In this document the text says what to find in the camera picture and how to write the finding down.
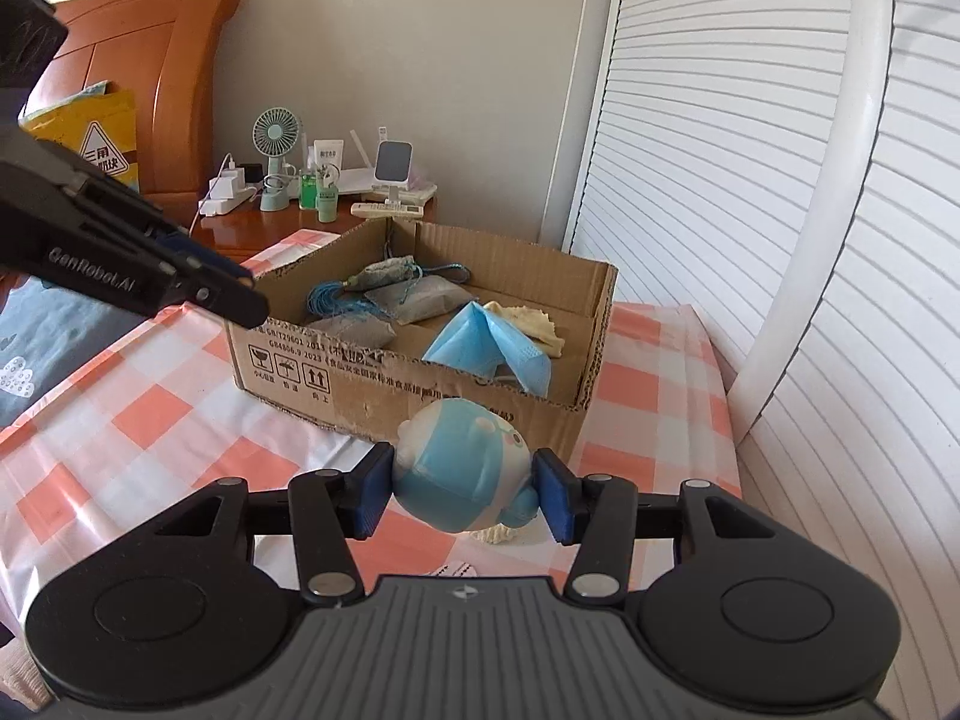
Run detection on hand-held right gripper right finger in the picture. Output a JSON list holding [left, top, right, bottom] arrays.
[[531, 447, 781, 605]]

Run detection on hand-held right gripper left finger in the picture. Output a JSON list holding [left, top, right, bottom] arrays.
[[150, 441, 396, 605]]

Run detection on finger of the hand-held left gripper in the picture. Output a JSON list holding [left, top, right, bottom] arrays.
[[139, 221, 248, 286], [150, 262, 269, 329]]

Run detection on blue plush toy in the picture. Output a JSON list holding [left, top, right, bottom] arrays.
[[390, 397, 542, 548]]

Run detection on cardboard box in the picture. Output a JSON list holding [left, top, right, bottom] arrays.
[[225, 217, 620, 458]]

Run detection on large grey sachet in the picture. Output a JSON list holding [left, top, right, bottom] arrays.
[[304, 313, 396, 350]]

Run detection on blue patterned sachet with tassel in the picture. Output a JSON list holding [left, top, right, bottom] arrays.
[[306, 255, 475, 320]]

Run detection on blue face mask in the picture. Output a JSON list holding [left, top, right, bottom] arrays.
[[421, 300, 554, 397]]

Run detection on wooden nightstand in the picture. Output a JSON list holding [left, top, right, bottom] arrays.
[[161, 191, 443, 256]]

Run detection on white power strip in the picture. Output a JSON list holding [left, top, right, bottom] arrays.
[[199, 169, 257, 217]]

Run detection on yellow printed bag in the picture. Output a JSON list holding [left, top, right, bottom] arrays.
[[19, 82, 140, 196]]

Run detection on grey-blue bedding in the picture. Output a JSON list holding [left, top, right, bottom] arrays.
[[0, 270, 147, 428]]

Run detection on green desk fan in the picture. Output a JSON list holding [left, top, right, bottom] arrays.
[[253, 106, 305, 212]]

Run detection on orange checkered tablecloth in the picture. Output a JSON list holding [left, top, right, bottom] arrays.
[[0, 229, 743, 650]]

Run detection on white tube with green cap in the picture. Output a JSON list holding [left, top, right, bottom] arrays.
[[313, 141, 346, 223]]

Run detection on yellow cloth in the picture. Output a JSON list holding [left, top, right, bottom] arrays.
[[480, 300, 565, 359]]

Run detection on white remote control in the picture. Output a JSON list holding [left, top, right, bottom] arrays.
[[351, 199, 425, 221]]

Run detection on wooden headboard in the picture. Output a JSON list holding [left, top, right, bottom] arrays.
[[22, 0, 245, 205]]

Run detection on small grey sachet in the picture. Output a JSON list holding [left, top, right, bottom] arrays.
[[394, 276, 472, 326]]

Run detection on white phone stand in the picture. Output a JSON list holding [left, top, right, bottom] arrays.
[[373, 139, 416, 203]]

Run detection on white louvered closet doors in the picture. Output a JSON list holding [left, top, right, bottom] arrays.
[[562, 0, 960, 720]]

